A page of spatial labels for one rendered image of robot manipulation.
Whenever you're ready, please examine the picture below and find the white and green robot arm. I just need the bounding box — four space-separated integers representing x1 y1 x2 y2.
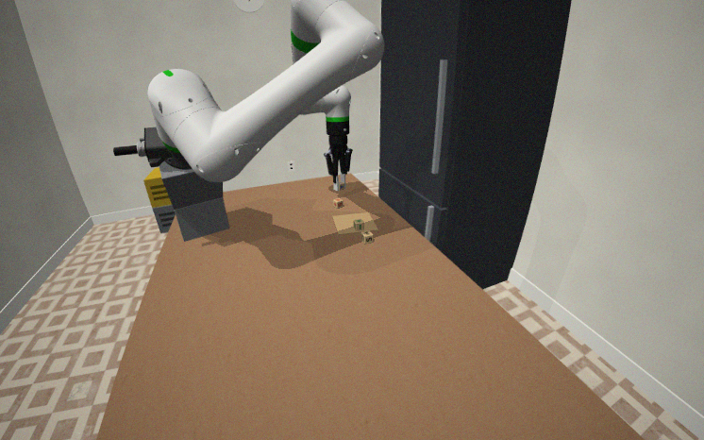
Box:
113 0 384 182

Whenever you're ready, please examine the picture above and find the beige flat mat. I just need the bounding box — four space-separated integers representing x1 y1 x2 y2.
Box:
332 212 378 235

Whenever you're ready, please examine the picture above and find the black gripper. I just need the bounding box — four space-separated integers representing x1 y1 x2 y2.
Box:
325 135 353 192

